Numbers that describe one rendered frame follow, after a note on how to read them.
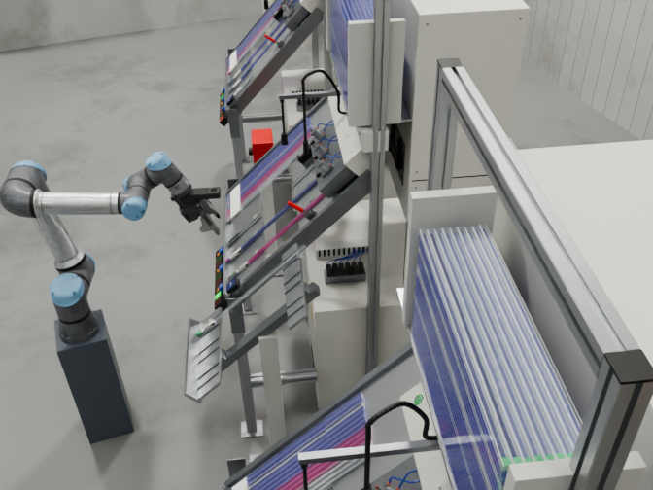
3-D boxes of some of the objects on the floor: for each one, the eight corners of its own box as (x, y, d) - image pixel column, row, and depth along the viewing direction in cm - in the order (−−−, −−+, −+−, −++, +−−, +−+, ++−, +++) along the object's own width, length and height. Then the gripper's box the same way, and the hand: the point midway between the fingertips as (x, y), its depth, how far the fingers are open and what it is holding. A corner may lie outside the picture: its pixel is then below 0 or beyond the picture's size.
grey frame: (247, 434, 296) (181, -37, 179) (244, 306, 358) (193, -105, 241) (377, 420, 300) (395, -48, 183) (352, 297, 362) (354, -113, 245)
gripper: (171, 183, 257) (205, 222, 269) (168, 208, 244) (204, 247, 256) (190, 171, 255) (223, 211, 267) (189, 196, 242) (223, 236, 254)
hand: (220, 224), depth 260 cm, fingers open, 10 cm apart
